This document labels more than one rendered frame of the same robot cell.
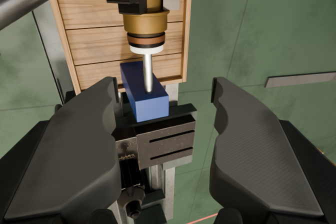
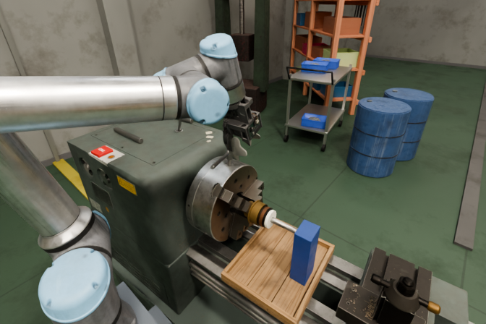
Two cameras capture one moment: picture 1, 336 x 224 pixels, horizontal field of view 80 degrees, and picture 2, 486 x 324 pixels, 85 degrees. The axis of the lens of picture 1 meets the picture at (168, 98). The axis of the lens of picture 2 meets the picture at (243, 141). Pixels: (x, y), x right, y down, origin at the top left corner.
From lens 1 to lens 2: 0.78 m
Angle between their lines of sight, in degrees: 73
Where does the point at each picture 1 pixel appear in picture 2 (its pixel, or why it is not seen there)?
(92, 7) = (246, 265)
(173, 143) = (396, 276)
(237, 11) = (348, 249)
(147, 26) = (258, 206)
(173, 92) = (346, 265)
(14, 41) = not seen: outside the picture
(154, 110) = (309, 229)
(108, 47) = (273, 275)
